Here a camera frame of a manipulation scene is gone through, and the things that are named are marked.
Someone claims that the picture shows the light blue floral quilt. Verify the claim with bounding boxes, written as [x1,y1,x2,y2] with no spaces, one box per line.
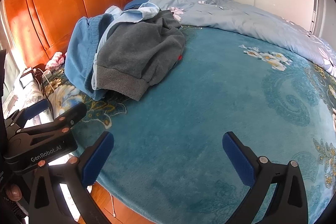
[147,0,336,75]

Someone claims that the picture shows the teal floral blanket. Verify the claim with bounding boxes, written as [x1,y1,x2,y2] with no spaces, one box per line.
[39,22,336,224]

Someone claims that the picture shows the grey sweater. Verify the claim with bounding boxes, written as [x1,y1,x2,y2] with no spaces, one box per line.
[93,9,186,102]

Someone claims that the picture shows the pink patterned cloth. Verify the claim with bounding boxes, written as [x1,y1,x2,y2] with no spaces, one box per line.
[45,52,66,71]

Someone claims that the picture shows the orange wooden headboard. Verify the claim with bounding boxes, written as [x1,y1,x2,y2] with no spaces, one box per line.
[2,0,181,69]

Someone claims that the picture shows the light blue shirt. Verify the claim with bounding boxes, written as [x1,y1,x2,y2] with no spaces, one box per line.
[91,2,162,90]

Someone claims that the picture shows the person's left hand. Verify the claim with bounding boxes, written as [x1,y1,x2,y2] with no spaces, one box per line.
[6,184,23,201]

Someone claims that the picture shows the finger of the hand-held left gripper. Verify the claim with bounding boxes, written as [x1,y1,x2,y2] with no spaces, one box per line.
[3,100,50,135]
[16,102,87,140]

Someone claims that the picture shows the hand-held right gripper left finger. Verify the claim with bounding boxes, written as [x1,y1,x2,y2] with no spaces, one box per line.
[28,131,115,224]

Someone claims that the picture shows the bedside cabinet with floral cover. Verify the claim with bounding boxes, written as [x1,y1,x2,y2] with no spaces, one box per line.
[2,67,53,135]

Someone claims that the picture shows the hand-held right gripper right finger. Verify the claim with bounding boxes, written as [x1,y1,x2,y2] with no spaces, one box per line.
[222,131,309,224]

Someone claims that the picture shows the white charging cable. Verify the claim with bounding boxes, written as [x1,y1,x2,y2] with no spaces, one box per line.
[110,194,117,217]
[39,68,57,119]

